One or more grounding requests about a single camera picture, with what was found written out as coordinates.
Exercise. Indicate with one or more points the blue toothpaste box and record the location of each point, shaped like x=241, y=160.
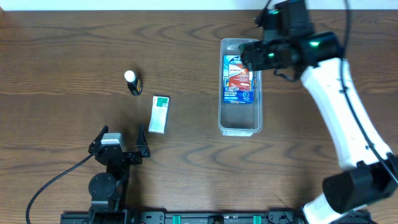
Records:
x=228, y=94

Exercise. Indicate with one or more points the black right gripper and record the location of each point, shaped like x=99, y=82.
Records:
x=258, y=60

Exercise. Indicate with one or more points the white green medicine box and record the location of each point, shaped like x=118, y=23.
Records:
x=158, y=119

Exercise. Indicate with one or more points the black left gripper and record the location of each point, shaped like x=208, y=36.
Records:
x=142, y=152

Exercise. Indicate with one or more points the dark bottle white cap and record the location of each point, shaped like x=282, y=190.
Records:
x=134, y=83

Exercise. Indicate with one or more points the clear plastic container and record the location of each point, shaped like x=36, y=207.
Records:
x=239, y=119

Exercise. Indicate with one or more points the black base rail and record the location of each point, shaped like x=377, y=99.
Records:
x=275, y=216

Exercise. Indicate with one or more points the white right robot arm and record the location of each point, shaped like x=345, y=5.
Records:
x=368, y=166

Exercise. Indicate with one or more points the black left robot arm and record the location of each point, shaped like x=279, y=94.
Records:
x=108, y=189

